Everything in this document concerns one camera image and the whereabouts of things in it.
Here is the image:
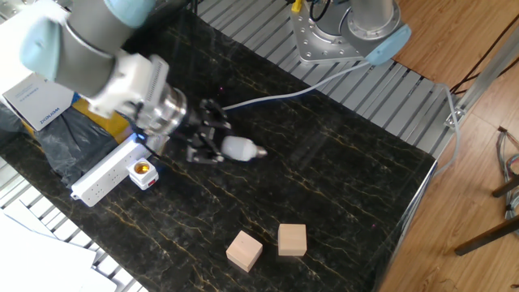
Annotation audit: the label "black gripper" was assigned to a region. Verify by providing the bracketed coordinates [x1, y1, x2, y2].
[177, 98, 233, 165]

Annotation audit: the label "white LED bulb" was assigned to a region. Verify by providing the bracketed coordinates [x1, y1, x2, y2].
[221, 135, 268, 163]

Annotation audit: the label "white plug-in bulb holder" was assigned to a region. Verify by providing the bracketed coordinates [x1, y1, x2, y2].
[127, 158, 160, 191]

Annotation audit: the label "white power strip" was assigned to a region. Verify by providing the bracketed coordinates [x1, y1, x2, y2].
[71, 133, 169, 208]

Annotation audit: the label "wooden cube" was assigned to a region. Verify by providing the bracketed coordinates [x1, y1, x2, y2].
[277, 223, 308, 257]
[225, 230, 264, 273]

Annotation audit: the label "black wrapped package yellow tape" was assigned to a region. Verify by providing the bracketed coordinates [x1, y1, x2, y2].
[0, 99, 135, 187]

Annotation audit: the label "silver robot mounting plate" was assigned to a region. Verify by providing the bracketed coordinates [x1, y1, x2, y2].
[290, 0, 372, 65]

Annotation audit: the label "white and blue cardboard box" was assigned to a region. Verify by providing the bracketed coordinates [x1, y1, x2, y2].
[0, 0, 76, 132]

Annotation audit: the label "white paper sheets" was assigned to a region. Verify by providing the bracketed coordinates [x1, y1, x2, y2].
[0, 200, 149, 292]

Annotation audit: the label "dark brown wooden stand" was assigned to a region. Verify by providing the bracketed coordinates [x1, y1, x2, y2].
[453, 174, 519, 257]

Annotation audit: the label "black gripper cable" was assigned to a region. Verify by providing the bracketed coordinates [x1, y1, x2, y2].
[131, 101, 163, 160]

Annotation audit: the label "black looped base cable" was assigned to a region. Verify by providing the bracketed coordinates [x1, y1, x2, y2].
[309, 0, 330, 23]

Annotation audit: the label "aluminium frame post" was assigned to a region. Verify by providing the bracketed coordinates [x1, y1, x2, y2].
[444, 35, 519, 130]

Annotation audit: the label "thin black floor cables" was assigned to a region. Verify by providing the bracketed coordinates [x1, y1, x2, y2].
[448, 11, 519, 95]

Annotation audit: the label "grey wire bundle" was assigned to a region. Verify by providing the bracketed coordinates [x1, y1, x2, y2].
[496, 125, 519, 222]

